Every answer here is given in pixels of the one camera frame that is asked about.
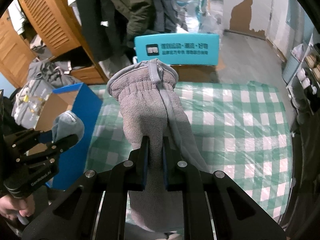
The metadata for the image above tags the blue-grey sock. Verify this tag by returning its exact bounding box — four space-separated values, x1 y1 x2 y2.
52 111 85 142

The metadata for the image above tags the grey fleece glove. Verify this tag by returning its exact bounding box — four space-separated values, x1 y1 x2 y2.
107 59 209 232

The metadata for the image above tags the person's left hand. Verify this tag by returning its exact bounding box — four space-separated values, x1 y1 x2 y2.
0 194 35 220

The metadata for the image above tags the grey tote bag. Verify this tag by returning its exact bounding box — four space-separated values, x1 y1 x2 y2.
11 79 54 129

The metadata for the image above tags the blue cardboard box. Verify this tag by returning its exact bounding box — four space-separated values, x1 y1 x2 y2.
35 83 102 190

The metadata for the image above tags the grey clothes pile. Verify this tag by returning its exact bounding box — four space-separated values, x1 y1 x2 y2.
27 60 81 88

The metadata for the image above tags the green checkered tablecloth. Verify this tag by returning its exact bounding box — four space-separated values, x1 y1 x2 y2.
86 81 292 218

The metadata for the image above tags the brown cardboard box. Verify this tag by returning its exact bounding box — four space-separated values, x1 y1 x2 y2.
172 56 226 83

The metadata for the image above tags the teal printed box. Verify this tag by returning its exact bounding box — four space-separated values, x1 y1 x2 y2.
135 33 220 66

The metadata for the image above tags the dark hanging jacket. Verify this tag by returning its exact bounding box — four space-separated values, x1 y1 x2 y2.
76 0 135 62

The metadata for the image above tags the wooden louvered wardrobe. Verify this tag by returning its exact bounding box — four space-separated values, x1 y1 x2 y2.
1 0 107 88

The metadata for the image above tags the metal shoe rack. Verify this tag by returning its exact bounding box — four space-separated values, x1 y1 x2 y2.
283 30 319 123

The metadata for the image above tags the clear blue plastic bag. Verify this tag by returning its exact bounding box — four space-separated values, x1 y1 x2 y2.
172 0 224 36

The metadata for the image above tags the olive hanging jacket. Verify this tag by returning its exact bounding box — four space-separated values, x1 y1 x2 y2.
111 0 158 40

